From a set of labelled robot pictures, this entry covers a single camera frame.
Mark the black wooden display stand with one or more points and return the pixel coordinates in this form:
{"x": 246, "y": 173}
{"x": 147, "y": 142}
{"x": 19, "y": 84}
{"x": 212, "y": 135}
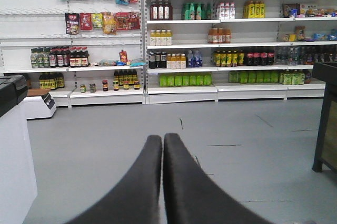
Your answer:
{"x": 325, "y": 151}

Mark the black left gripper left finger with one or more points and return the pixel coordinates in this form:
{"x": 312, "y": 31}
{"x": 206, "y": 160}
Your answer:
{"x": 134, "y": 199}

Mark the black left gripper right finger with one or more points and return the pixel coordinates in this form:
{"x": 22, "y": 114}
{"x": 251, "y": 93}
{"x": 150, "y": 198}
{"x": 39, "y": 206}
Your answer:
{"x": 191, "y": 196}

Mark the white store shelving unit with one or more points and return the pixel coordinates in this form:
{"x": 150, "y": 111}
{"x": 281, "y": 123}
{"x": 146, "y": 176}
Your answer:
{"x": 91, "y": 52}

